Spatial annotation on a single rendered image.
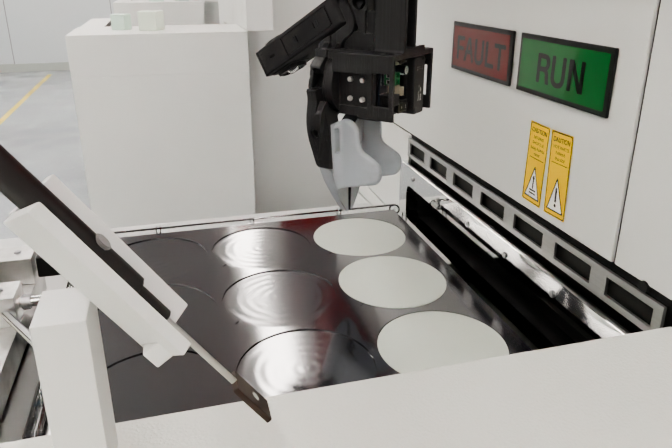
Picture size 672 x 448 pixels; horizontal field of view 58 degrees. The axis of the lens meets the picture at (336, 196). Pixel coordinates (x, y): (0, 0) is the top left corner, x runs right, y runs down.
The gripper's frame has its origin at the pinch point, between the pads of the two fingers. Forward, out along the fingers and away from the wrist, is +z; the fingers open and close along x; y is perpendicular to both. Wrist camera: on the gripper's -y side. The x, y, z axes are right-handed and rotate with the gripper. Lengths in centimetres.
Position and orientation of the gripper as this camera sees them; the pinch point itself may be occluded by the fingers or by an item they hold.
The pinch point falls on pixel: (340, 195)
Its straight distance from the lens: 57.6
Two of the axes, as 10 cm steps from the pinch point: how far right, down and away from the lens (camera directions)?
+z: 0.0, 9.4, 3.5
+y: 8.3, 1.9, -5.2
